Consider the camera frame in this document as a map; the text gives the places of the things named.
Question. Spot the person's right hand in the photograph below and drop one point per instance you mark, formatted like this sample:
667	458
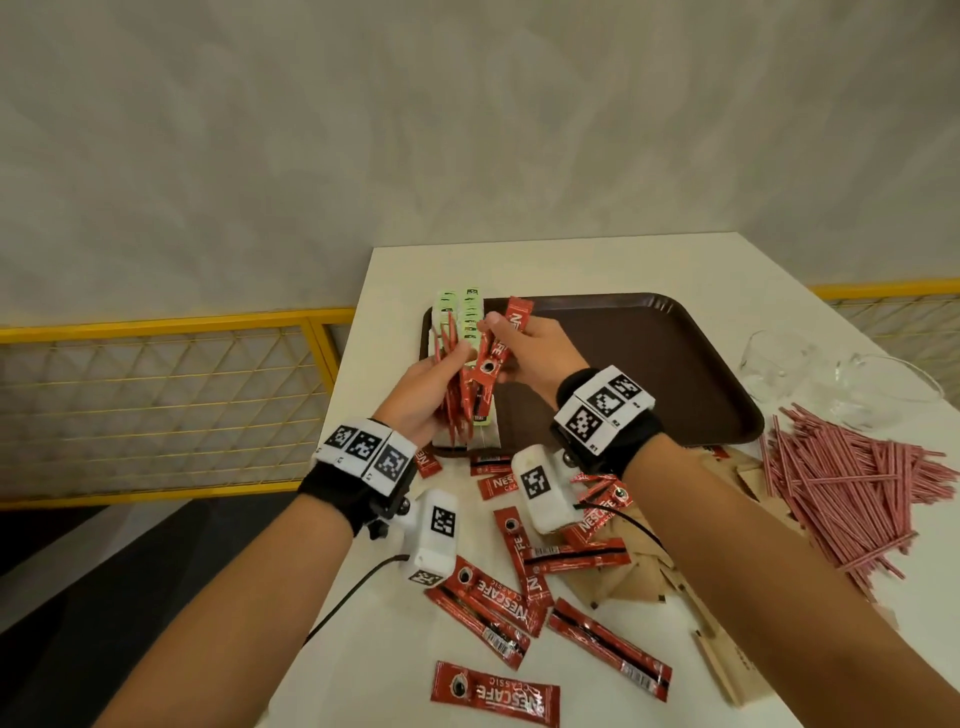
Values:
544	352

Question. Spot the person's left hand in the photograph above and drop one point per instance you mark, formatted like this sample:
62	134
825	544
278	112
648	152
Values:
416	397

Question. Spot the neat rows of tea bags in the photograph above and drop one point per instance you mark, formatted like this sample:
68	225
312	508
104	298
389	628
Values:
471	307

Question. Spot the brown plastic tray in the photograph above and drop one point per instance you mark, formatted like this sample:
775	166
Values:
660	360

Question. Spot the pile of red Nescafe sachets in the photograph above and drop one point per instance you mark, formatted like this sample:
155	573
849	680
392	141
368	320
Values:
495	592

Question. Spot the clear glass cups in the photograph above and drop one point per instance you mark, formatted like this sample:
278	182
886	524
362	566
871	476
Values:
780	367

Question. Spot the pile of brown sugar packets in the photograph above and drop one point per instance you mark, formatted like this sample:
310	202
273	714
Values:
630	577

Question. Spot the pile of pink stirrer sticks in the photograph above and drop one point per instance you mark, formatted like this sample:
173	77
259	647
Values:
840	480

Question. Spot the person's right forearm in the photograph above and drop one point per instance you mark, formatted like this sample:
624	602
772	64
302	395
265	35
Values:
787	600

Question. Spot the person's left forearm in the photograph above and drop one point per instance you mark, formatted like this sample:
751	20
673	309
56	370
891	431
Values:
225	637

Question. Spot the left wristband with marker tiles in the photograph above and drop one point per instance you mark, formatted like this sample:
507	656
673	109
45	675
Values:
364	450

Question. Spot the wristband with marker tiles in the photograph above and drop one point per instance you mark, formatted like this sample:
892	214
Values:
364	450
600	401

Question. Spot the right wristband with marker tiles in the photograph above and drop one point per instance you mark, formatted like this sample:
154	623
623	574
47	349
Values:
600	401

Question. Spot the marker cube on right wrist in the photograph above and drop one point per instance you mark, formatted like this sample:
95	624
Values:
540	487

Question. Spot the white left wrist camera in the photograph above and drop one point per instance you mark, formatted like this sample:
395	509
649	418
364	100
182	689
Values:
431	540

